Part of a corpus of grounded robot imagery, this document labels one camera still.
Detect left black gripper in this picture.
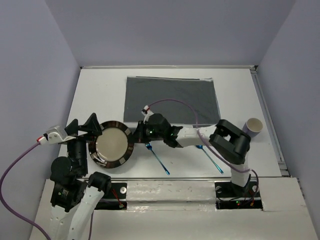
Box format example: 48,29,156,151
65,111,103,174

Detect grey striped cloth napkin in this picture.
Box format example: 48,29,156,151
123,76,221,126

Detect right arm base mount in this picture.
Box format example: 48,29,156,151
214,180,263,210

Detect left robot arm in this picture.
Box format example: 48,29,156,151
46,113,112,240

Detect black rimmed dinner plate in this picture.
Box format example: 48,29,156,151
88,120,135,169

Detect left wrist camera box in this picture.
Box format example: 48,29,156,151
39,125,68,145

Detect blue metal fork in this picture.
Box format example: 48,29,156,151
145,142,170,176

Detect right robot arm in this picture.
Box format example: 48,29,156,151
131,113,251,196

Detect blue metal spoon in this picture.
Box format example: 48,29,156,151
195,145,224,175

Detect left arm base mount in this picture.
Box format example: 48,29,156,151
95,182,128,211

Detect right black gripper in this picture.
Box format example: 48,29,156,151
127,119,165,143

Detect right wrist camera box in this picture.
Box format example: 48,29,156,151
141,105,154,123

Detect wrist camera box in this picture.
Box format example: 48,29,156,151
39,125,68,145
141,105,154,123

